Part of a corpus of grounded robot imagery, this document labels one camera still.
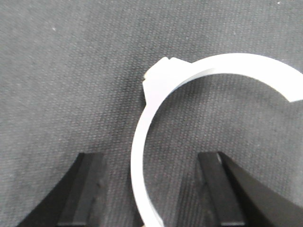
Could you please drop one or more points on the dark grey felt mat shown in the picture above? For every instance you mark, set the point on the dark grey felt mat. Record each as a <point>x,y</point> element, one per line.
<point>71,76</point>

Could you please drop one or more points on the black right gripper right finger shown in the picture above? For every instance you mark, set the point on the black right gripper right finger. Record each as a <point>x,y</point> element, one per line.
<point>240,200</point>

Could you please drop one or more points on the white ring pipe clamp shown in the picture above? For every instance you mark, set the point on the white ring pipe clamp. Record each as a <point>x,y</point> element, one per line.
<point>167,75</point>

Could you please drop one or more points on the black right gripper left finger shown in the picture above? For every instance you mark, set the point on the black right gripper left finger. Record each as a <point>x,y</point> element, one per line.
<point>76,199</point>

